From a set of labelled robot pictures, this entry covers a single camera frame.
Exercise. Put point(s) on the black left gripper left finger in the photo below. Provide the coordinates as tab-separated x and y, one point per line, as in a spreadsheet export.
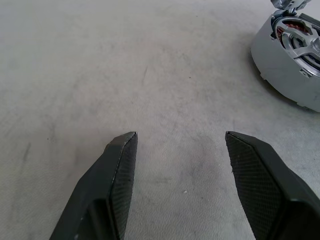
100	190

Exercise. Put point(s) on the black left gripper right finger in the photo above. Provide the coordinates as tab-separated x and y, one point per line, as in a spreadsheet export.
272	190

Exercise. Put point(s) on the silver motor housing with lid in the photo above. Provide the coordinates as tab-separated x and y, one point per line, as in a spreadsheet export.
270	65

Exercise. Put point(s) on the silver spoked rotor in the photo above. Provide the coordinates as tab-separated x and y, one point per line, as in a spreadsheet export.
301	42

